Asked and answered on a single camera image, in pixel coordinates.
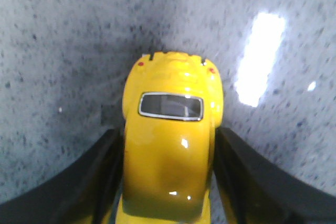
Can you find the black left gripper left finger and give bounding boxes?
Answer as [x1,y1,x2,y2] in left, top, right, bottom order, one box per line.
[1,130,123,223]

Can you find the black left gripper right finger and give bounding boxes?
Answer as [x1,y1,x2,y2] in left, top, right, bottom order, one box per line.
[213,127,335,223]

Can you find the yellow toy beetle car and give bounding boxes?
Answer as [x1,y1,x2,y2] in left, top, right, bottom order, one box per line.
[111,51,224,223]

